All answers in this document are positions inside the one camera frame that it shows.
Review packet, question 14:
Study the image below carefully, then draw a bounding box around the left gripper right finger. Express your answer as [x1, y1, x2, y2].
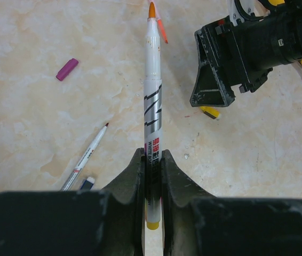
[162, 150, 302, 255]

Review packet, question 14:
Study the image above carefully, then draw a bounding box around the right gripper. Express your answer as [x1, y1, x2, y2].
[189, 10, 300, 107]

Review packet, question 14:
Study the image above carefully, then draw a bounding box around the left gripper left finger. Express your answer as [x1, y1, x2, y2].
[0, 149, 145, 255]

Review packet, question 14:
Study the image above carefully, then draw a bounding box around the yellow pen cap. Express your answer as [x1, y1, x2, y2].
[200, 106, 221, 120]

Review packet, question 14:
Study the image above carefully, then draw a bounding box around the white purple marker pen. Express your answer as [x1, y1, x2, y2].
[61, 123, 109, 191]

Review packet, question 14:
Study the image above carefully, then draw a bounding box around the white yellow marker pen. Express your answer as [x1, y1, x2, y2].
[144, 2, 162, 230]

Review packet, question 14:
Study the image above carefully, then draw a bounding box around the purple pen cap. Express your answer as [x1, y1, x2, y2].
[55, 58, 79, 81]

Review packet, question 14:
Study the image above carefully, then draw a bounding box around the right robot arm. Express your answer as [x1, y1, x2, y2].
[190, 1, 302, 107]

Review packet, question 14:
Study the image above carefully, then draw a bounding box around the blue pen cap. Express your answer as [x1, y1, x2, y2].
[80, 177, 95, 191]

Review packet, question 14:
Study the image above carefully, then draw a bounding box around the orange pen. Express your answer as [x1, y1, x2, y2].
[148, 0, 168, 44]

